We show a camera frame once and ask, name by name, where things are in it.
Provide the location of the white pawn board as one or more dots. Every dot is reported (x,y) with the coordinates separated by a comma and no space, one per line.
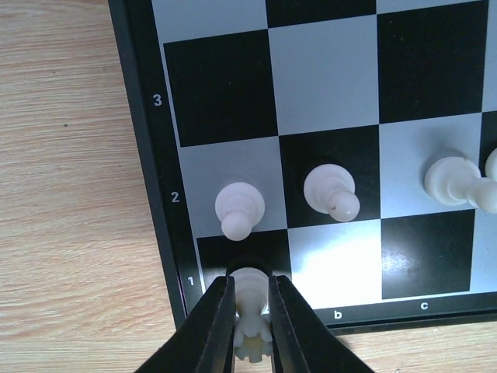
(330,189)

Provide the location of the black white chess board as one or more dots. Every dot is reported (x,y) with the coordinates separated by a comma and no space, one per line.
(262,92)

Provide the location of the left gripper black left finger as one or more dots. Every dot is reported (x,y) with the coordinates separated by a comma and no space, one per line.
(204,341)

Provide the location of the white pawn table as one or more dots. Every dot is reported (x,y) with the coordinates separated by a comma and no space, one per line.
(252,335)
(239,207)
(491,165)
(455,180)

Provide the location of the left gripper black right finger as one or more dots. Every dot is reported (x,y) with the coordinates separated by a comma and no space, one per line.
(301,341)

